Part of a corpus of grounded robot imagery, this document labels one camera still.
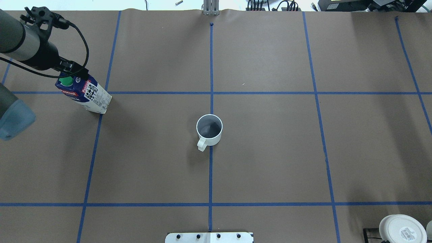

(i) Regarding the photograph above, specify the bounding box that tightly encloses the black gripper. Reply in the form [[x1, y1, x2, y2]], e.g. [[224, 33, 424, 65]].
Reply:
[[30, 41, 89, 80]]

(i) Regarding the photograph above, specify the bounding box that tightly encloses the blue white milk carton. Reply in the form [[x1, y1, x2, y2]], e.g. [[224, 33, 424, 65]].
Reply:
[[55, 75, 112, 114]]

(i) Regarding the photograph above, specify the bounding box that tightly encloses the white mug grey inside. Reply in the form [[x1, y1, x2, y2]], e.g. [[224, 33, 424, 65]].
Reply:
[[196, 114, 223, 152]]

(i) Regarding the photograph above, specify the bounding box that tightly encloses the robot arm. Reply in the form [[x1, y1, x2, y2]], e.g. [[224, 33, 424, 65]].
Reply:
[[0, 7, 89, 141]]

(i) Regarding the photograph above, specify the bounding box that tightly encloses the white upside-down cup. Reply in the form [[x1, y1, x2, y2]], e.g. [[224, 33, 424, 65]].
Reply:
[[378, 214, 428, 243]]

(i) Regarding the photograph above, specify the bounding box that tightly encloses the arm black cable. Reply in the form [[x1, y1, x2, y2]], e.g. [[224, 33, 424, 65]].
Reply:
[[0, 21, 90, 79]]

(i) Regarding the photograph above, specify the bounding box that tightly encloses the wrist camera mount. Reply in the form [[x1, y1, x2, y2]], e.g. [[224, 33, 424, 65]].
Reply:
[[20, 6, 71, 40]]

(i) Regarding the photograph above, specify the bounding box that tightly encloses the aluminium frame post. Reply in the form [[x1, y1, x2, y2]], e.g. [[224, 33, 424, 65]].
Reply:
[[202, 0, 220, 16]]

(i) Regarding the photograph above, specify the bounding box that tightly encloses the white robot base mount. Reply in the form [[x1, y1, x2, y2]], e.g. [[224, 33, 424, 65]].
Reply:
[[165, 232, 254, 243]]

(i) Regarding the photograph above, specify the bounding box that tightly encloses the black wire cup rack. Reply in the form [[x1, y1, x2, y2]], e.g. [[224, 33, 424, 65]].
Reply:
[[362, 228, 383, 243]]

